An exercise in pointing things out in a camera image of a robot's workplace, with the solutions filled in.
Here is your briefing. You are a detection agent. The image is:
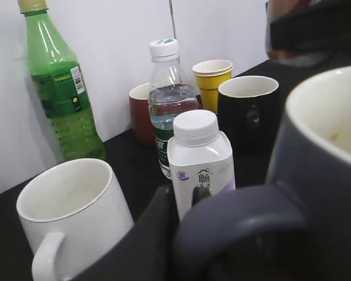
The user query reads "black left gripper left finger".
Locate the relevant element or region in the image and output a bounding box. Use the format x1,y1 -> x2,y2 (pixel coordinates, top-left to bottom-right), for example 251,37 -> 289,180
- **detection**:
74,184 -> 176,280

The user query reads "white ceramic mug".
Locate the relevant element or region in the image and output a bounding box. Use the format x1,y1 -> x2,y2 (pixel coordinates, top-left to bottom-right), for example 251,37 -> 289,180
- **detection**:
16,158 -> 134,280

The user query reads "white yogurt drink carton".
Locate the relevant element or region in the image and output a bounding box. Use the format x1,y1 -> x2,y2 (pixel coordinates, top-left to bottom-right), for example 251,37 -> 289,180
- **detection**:
167,109 -> 236,220

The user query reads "black ceramic mug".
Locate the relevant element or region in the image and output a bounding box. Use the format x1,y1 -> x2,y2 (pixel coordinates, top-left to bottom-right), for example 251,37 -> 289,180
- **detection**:
217,76 -> 281,156

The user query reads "red ceramic mug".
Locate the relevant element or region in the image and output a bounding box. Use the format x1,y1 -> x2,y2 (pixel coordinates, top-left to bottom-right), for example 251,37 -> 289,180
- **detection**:
129,82 -> 204,147

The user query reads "clear water bottle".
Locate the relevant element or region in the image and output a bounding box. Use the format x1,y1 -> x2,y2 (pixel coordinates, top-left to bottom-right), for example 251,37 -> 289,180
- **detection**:
149,38 -> 198,179

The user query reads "green sprite bottle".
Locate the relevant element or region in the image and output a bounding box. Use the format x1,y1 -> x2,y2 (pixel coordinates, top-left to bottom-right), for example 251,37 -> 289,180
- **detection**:
18,1 -> 106,161

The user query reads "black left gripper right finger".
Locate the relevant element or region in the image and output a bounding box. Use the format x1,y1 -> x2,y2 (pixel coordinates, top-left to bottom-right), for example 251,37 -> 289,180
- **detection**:
192,186 -> 212,208

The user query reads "grey ceramic mug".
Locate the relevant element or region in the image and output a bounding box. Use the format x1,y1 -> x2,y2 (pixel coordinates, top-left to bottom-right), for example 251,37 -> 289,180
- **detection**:
173,66 -> 351,280

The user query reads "yellow paper cup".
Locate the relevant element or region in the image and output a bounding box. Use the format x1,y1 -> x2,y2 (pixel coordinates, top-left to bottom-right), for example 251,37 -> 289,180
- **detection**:
192,60 -> 233,114

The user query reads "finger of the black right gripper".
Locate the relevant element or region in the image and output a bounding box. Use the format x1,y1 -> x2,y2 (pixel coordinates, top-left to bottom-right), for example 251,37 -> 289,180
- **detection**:
269,1 -> 351,67

